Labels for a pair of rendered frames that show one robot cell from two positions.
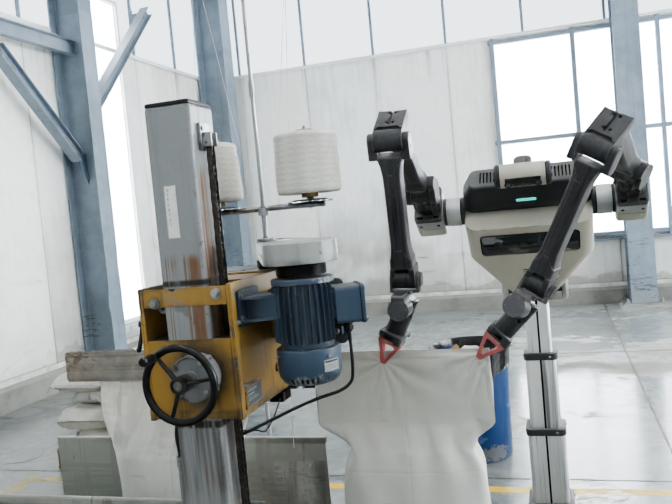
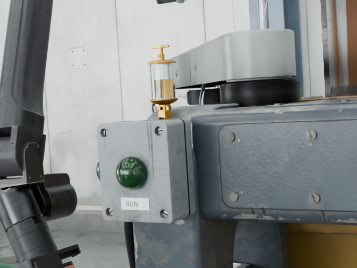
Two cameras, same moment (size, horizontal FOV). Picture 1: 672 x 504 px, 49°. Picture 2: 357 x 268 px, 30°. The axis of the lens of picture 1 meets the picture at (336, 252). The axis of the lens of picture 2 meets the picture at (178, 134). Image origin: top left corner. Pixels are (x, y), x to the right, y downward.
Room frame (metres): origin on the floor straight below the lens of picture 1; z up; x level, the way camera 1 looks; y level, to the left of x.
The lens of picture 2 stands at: (2.85, 0.25, 1.35)
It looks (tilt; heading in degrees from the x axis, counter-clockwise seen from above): 3 degrees down; 192
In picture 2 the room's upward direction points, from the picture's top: 4 degrees counter-clockwise
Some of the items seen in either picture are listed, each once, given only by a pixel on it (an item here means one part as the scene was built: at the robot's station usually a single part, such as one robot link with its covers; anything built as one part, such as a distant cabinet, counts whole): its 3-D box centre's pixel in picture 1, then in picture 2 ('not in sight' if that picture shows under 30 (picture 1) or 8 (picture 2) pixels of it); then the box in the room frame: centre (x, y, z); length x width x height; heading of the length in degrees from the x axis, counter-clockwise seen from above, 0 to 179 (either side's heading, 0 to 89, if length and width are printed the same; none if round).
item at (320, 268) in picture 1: (301, 270); (221, 97); (1.72, 0.09, 1.35); 0.12 x 0.12 x 0.04
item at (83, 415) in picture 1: (109, 406); not in sight; (4.87, 1.62, 0.32); 0.67 x 0.42 x 0.14; 167
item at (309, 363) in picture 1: (306, 328); not in sight; (1.72, 0.09, 1.21); 0.15 x 0.15 x 0.25
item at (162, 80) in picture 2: not in sight; (162, 81); (2.20, 0.10, 1.37); 0.03 x 0.02 x 0.03; 73
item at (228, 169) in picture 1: (214, 173); not in sight; (1.94, 0.30, 1.61); 0.15 x 0.14 x 0.17; 73
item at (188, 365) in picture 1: (195, 376); not in sight; (1.63, 0.34, 1.14); 0.11 x 0.06 x 0.11; 73
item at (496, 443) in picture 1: (473, 398); not in sight; (4.21, -0.72, 0.32); 0.51 x 0.48 x 0.65; 163
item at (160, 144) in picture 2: not in sight; (146, 169); (2.26, 0.09, 1.28); 0.08 x 0.05 x 0.09; 73
